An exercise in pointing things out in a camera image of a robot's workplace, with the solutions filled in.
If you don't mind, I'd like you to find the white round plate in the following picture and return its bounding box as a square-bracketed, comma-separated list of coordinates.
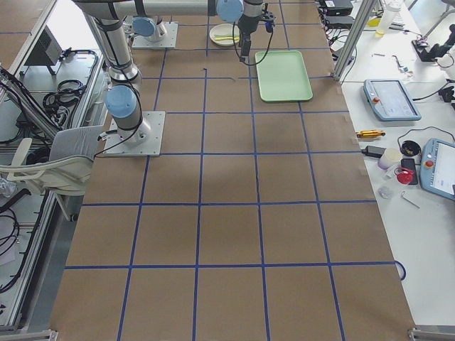
[209, 23, 240, 47]

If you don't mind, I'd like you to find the light green tray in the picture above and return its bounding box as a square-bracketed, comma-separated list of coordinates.
[255, 50, 313, 102]

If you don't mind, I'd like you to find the black power adapter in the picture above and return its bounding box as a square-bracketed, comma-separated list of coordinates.
[361, 145, 385, 158]

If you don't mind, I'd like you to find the yellow screwdriver tool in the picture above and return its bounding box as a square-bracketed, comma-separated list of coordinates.
[355, 129, 385, 139]

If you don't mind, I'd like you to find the white grey chair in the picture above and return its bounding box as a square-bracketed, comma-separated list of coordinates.
[1, 125, 103, 221]

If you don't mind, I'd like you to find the metal hex key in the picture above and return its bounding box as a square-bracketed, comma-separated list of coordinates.
[400, 191, 420, 209]

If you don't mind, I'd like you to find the red round tape dispenser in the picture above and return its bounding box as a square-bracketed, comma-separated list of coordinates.
[395, 167, 412, 185]

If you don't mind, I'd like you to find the far blue teach pendant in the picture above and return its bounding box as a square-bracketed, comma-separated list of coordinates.
[363, 79, 422, 121]

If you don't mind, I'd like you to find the blue teach pendant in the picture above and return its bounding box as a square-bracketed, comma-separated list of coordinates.
[363, 79, 422, 121]
[419, 139, 454, 200]

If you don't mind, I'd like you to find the black smartphone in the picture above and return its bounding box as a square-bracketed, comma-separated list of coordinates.
[401, 158, 419, 185]

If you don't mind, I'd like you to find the black bowl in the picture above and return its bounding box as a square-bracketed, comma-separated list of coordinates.
[400, 140, 422, 157]

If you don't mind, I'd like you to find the near blue teach pendant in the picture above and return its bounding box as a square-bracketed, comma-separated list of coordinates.
[419, 139, 454, 200]

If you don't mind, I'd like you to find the grey electronics box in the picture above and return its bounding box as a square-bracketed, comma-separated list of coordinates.
[24, 26, 63, 75]

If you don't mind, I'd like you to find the white plastic bottle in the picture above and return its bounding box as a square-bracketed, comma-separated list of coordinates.
[375, 0, 402, 37]

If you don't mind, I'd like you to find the black cable bundle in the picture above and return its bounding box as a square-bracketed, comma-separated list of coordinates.
[42, 80, 86, 111]

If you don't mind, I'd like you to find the aluminium frame post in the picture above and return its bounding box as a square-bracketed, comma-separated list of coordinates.
[332, 0, 375, 81]

